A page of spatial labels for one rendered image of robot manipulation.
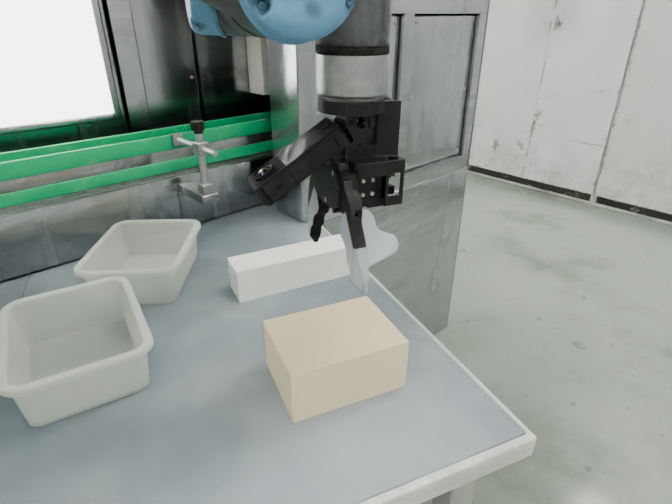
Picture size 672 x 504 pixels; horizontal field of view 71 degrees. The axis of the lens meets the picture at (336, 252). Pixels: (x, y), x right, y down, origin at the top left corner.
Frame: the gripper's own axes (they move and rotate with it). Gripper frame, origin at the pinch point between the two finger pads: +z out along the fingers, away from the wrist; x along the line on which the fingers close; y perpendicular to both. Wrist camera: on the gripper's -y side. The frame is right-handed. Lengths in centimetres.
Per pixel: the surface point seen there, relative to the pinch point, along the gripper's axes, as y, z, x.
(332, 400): -2.4, 15.5, -5.9
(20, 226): -41, 7, 49
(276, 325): -6.3, 9.7, 4.3
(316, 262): 7.3, 12.6, 24.2
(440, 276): 73, 55, 71
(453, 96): 69, -7, 72
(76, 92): -29, -12, 73
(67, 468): -32.7, 17.5, -2.0
